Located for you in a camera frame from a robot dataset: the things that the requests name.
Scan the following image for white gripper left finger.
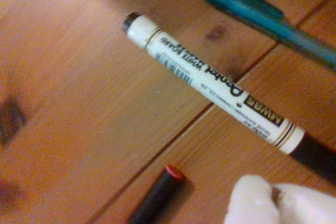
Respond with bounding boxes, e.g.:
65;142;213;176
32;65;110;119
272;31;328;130
224;175;280;224

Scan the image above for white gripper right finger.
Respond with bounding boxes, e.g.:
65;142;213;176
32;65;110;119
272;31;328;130
272;184;336;224

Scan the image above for black pen red ends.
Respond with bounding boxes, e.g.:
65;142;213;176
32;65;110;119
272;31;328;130
127;165;187;224

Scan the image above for white whiteboard marker black cap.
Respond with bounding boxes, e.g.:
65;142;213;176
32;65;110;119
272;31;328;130
122;12;336;183

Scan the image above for green mechanical pencil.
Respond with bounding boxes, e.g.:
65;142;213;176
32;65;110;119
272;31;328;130
186;0;336;71

